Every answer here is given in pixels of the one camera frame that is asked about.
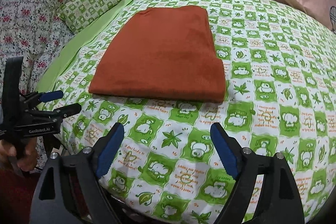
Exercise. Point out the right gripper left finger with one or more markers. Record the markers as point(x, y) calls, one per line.
point(69, 182)

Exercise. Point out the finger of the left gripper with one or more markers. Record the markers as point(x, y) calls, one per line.
point(57, 114)
point(35, 98)

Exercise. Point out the orange knitted sweater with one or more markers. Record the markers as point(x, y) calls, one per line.
point(163, 53)

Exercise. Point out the floral pattern blanket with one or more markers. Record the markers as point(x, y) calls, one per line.
point(31, 29)

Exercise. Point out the green checkered bed sheet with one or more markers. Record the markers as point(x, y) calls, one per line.
point(279, 68)

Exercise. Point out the green checkered pillow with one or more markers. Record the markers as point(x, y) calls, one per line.
point(79, 14)

